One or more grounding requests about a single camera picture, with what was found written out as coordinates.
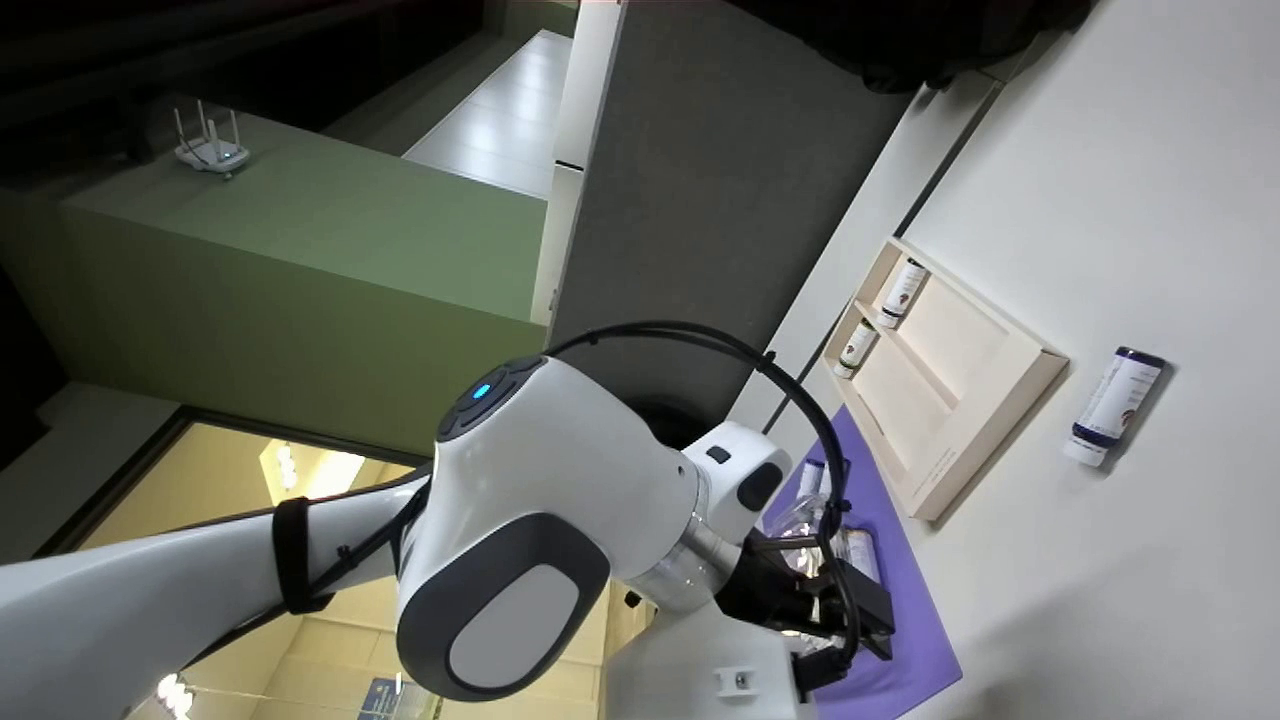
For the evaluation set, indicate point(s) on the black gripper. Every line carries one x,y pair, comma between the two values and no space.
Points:
836,603

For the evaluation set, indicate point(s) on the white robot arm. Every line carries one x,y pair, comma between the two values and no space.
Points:
536,497

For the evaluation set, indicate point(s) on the white vial in tray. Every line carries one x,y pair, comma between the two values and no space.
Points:
856,346
902,289

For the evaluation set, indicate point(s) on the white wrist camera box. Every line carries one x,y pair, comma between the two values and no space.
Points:
737,478

